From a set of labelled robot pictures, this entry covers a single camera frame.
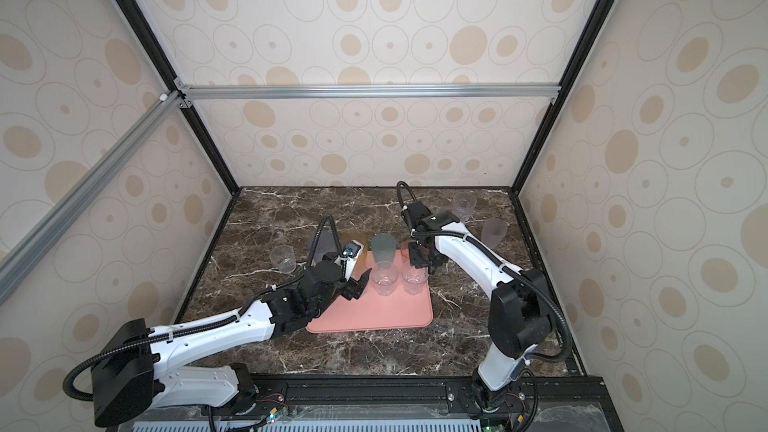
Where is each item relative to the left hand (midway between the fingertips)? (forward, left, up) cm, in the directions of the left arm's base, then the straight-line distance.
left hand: (365, 259), depth 77 cm
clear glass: (+4, -14, -19) cm, 24 cm away
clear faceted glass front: (+4, -5, -18) cm, 19 cm away
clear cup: (+34, -34, -17) cm, 50 cm away
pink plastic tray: (-1, -9, -20) cm, 22 cm away
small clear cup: (+11, +30, -19) cm, 37 cm away
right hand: (+5, -17, -9) cm, 19 cm away
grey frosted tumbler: (+19, +17, -22) cm, 33 cm away
